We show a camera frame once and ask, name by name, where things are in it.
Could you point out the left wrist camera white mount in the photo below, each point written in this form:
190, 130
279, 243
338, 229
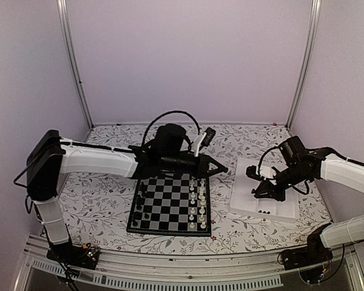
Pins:
202, 140

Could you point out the black and grey chessboard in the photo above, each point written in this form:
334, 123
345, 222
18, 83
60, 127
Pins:
167, 203

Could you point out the aluminium frame post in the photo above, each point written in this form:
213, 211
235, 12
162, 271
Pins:
67, 35
307, 55

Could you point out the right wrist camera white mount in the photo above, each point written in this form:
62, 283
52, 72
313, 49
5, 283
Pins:
261, 173

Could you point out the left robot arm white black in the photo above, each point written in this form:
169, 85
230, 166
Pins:
170, 151

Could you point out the left aluminium frame post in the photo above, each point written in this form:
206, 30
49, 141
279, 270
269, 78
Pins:
67, 35

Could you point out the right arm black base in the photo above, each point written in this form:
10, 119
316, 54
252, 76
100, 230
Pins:
311, 261

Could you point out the right aluminium frame post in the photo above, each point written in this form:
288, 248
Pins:
307, 55

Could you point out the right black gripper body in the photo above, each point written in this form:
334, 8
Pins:
295, 177

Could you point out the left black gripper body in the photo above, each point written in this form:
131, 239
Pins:
197, 171

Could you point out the front aluminium rail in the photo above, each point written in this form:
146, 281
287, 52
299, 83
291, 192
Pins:
137, 271

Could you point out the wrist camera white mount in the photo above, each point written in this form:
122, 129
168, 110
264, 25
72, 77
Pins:
261, 173
202, 140

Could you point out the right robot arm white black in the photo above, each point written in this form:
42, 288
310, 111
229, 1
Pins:
306, 165

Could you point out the white chess pieces row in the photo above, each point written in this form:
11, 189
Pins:
197, 209

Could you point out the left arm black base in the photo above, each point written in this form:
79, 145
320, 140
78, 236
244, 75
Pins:
84, 256

